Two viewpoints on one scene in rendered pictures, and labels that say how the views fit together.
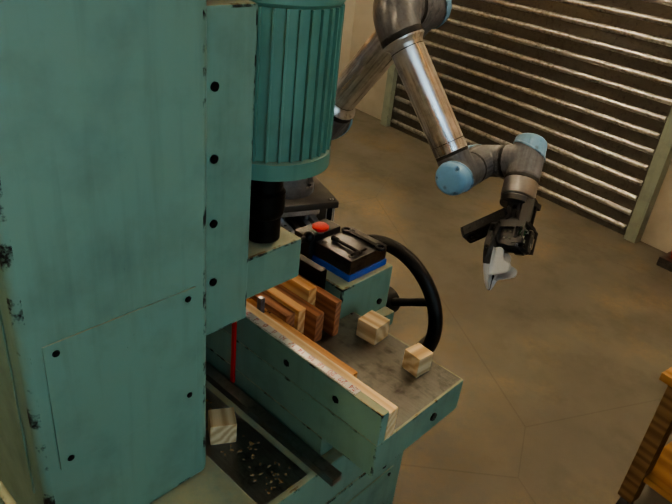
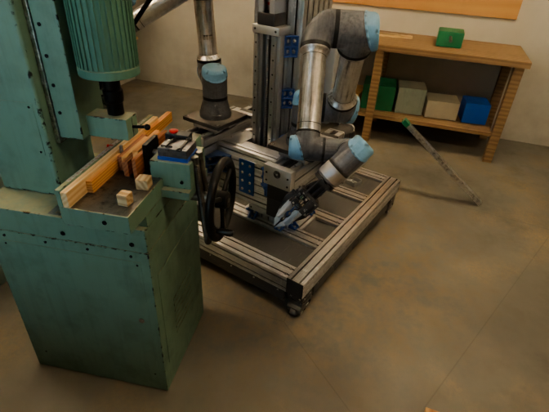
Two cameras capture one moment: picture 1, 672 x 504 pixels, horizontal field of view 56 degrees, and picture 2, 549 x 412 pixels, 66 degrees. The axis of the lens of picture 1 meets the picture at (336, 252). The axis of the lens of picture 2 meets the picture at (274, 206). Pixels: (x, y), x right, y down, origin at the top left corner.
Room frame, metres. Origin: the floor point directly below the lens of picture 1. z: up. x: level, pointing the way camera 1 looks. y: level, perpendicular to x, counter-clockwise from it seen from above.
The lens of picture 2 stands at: (0.63, -1.24, 1.58)
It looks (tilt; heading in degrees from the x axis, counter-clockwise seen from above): 33 degrees down; 59
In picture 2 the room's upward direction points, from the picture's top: 3 degrees clockwise
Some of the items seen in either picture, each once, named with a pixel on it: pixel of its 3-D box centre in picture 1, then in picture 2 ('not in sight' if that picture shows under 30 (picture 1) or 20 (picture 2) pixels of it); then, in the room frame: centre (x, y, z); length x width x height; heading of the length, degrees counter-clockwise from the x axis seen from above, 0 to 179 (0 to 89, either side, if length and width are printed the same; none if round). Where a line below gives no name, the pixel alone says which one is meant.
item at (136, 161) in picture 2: (285, 285); (151, 153); (0.93, 0.08, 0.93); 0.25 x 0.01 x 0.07; 50
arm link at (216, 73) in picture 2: not in sight; (214, 80); (1.37, 0.61, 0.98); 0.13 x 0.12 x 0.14; 76
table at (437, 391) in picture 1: (302, 318); (155, 173); (0.92, 0.05, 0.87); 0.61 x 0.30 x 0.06; 50
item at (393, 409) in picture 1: (247, 319); (118, 154); (0.83, 0.13, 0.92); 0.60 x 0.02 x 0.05; 50
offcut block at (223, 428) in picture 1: (222, 425); not in sight; (0.70, 0.14, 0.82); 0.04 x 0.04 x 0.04; 19
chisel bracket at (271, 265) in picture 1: (250, 265); (113, 126); (0.83, 0.13, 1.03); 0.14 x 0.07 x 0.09; 140
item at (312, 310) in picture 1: (269, 294); (143, 153); (0.90, 0.10, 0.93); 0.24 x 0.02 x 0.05; 50
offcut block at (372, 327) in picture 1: (372, 327); (144, 181); (0.86, -0.07, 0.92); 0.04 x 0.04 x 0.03; 53
